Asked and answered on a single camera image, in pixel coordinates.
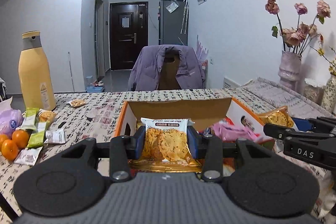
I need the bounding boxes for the purple tissue pack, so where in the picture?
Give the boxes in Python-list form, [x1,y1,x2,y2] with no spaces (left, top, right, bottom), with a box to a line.
[0,109,23,137]

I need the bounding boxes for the purple jacket on chair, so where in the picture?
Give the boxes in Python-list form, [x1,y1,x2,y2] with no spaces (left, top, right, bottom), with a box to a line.
[127,45,206,91]

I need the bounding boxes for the glass jar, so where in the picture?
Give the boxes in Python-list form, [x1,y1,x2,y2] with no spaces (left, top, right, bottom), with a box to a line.
[303,78,325,105]

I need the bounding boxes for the small peanut packet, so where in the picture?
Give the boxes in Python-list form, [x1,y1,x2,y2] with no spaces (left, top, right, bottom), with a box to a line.
[68,99,86,108]

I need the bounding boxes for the dried pink roses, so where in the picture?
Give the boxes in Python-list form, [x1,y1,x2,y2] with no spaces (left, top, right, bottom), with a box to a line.
[265,0,331,56]

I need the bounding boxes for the pink textured vase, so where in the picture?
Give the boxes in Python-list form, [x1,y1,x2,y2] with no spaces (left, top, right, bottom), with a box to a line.
[278,51,302,90]

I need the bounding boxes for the wooden chair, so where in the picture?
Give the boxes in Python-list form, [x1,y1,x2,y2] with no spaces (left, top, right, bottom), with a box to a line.
[158,51,181,90]

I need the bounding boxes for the floral small vase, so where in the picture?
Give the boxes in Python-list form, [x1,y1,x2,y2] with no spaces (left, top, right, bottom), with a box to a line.
[321,74,336,113]

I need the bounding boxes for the patterned table cloth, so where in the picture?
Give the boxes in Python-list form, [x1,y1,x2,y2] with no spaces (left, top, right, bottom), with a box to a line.
[1,81,335,223]

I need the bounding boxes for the dark entrance door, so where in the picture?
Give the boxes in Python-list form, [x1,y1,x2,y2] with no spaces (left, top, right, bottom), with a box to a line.
[109,2,148,71]

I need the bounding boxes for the pink snack packet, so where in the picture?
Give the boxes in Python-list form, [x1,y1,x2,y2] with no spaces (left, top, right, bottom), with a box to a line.
[210,119,260,142]

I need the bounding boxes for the red cardboard box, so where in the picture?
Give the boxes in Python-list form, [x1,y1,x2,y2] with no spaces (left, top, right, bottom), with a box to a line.
[112,97,275,150]

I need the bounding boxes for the orange tangerine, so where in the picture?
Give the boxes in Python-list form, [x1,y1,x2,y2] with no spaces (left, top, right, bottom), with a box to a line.
[1,139,19,161]
[12,130,30,149]

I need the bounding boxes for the yellow flower branches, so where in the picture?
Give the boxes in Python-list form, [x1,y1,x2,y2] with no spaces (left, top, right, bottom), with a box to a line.
[311,47,336,76]

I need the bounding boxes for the grey refrigerator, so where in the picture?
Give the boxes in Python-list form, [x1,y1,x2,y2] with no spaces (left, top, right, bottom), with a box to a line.
[158,0,188,46]

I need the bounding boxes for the small green snack packet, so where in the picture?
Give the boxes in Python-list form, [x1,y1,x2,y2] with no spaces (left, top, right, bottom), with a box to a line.
[21,107,39,131]

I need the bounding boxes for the yellow thermos bottle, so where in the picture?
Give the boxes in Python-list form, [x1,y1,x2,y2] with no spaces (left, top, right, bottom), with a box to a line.
[18,31,56,110]

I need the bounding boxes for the rice cracker snack packet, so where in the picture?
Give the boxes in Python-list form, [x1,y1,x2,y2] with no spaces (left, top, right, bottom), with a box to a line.
[129,118,202,173]

